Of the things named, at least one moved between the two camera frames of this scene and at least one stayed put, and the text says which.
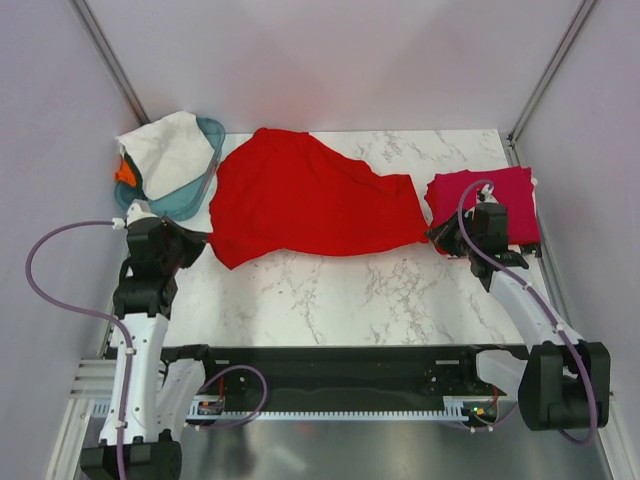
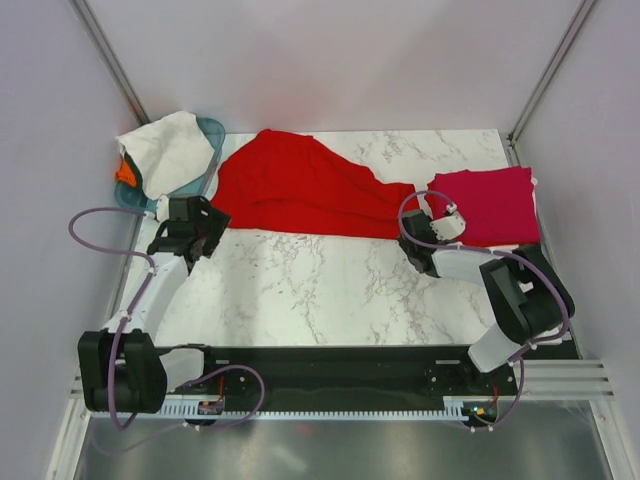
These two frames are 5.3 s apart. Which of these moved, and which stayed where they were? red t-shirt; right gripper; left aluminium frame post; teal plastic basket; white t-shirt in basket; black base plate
Moved: red t-shirt; right gripper
Stayed: white t-shirt in basket; left aluminium frame post; black base plate; teal plastic basket
